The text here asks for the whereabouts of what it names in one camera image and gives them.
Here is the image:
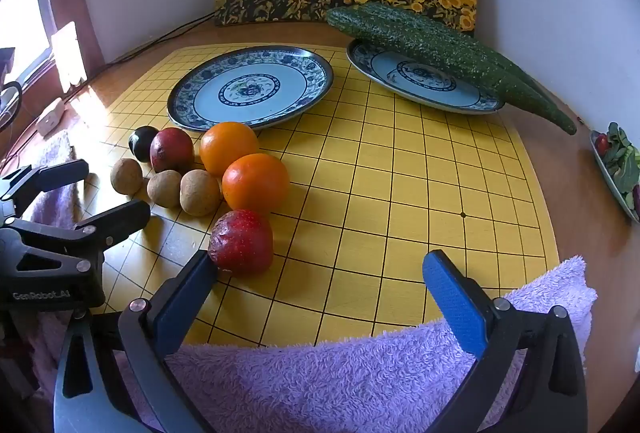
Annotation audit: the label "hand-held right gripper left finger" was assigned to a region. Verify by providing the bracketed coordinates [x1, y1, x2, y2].
[54, 249, 221, 433]

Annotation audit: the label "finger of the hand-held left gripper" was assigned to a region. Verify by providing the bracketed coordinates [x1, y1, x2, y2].
[0, 159, 90, 216]
[10, 199, 151, 264]

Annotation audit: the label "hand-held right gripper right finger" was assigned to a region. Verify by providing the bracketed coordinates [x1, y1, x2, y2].
[421, 249, 590, 433]

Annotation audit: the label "brown round fruit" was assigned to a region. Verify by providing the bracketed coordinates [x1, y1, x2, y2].
[110, 158, 144, 195]
[147, 169, 182, 208]
[180, 169, 221, 217]

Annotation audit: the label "dark plum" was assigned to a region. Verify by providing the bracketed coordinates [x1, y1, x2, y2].
[128, 125, 160, 162]

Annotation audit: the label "dark red apple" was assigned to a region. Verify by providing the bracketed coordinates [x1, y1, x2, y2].
[149, 127, 195, 173]

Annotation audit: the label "bright red apple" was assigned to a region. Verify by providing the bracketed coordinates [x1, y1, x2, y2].
[208, 209, 275, 275]

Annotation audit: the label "orange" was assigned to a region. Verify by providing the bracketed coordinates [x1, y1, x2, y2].
[222, 153, 290, 214]
[200, 121, 260, 177]

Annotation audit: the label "dark-rimmed blue patterned plate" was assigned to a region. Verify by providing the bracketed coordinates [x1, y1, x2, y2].
[166, 45, 335, 132]

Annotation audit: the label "white power adapter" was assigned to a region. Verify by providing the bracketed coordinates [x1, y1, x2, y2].
[37, 98, 66, 136]

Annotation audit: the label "yellow grid game board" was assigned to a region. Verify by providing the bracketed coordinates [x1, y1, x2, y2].
[70, 44, 560, 348]

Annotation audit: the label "white box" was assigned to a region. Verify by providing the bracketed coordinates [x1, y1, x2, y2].
[51, 22, 85, 90]

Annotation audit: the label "grey device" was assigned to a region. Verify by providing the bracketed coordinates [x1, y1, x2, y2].
[0, 47, 17, 84]

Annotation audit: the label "purple towel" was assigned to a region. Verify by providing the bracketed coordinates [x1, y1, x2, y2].
[115, 255, 598, 433]

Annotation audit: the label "window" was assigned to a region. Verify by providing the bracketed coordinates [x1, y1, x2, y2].
[0, 0, 57, 84]

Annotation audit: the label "salad plate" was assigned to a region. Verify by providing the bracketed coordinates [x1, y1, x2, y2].
[590, 129, 640, 224]

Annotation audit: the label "blue patterned porcelain plate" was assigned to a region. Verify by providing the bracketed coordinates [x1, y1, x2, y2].
[346, 39, 506, 115]

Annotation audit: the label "green salad leaves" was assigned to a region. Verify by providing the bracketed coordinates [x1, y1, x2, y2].
[600, 123, 640, 194]

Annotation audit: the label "green cucumber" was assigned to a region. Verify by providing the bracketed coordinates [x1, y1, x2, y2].
[482, 47, 547, 98]
[325, 3, 578, 136]

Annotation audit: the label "black cable loop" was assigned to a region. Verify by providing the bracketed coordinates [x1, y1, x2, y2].
[0, 81, 24, 131]

